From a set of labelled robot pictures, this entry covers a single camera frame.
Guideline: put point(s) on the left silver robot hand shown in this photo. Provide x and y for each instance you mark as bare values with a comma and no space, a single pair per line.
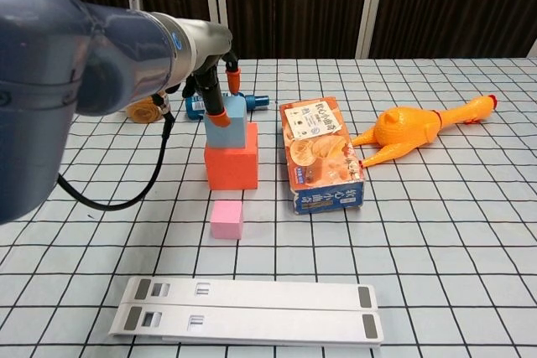
212,43

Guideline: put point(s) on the checkered tablecloth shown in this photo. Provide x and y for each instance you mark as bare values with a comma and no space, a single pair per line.
419,249

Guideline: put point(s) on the yellow rubber chicken toy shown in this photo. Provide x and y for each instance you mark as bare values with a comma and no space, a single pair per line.
403,127

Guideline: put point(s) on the clear jar of rubber bands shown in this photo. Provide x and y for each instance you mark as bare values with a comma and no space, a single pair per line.
142,112

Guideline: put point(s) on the orange-red cube block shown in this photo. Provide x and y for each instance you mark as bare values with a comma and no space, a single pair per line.
230,169

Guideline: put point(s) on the blue spray bottle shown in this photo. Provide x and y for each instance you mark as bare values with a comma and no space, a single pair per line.
256,102

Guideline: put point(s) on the orange cookie box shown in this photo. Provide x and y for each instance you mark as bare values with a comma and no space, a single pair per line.
321,152

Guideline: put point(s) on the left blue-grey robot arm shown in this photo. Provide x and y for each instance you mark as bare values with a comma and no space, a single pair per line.
63,73

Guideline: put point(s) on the small pink cube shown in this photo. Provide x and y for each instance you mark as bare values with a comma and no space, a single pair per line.
226,219

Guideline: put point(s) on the light blue block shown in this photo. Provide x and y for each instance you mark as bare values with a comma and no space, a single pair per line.
228,131

